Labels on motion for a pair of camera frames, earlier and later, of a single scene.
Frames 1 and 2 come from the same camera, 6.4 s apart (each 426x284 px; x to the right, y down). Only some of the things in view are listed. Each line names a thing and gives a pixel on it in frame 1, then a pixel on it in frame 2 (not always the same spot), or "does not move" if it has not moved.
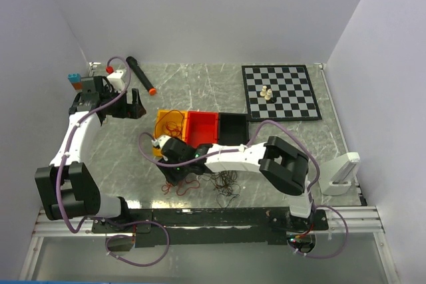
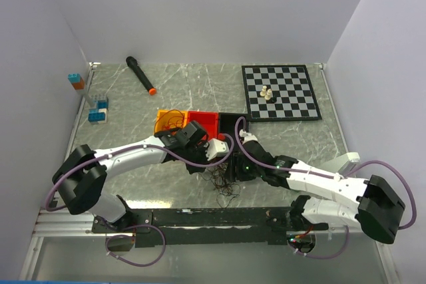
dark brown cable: [225, 185] does not move
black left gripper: [130, 110] → [201, 146]
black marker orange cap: [134, 64] does not move
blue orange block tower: [74, 79] does not move
